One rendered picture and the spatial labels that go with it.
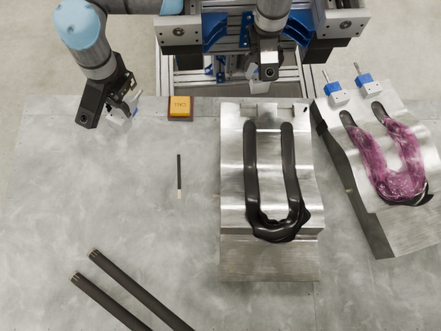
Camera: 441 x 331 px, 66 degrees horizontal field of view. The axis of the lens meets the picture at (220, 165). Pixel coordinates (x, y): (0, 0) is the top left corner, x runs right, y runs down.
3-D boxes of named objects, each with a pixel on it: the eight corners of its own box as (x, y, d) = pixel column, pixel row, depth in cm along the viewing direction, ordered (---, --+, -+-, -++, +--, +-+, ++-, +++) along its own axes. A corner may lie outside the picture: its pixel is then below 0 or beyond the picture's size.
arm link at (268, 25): (293, 18, 73) (256, 22, 73) (289, 33, 78) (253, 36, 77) (286, -9, 76) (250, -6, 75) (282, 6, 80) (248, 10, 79)
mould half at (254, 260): (220, 115, 109) (220, 94, 96) (300, 117, 110) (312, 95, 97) (219, 281, 93) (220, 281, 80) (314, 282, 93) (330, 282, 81)
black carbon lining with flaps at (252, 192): (240, 124, 101) (243, 108, 92) (294, 125, 101) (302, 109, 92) (243, 244, 89) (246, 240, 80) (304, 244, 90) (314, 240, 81)
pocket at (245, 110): (238, 108, 104) (239, 102, 101) (256, 108, 104) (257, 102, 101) (239, 121, 103) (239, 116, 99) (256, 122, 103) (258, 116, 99)
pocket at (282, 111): (273, 108, 104) (275, 102, 101) (291, 109, 104) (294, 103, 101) (274, 122, 103) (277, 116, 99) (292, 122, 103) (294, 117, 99)
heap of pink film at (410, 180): (339, 128, 102) (349, 116, 95) (392, 113, 104) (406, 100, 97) (377, 210, 94) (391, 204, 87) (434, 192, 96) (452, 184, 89)
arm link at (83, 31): (97, -8, 60) (92, 31, 58) (114, 35, 71) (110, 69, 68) (52, -9, 60) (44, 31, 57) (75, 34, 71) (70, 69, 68)
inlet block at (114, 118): (136, 90, 100) (132, 80, 95) (150, 98, 99) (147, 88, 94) (110, 126, 96) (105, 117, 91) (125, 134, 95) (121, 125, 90)
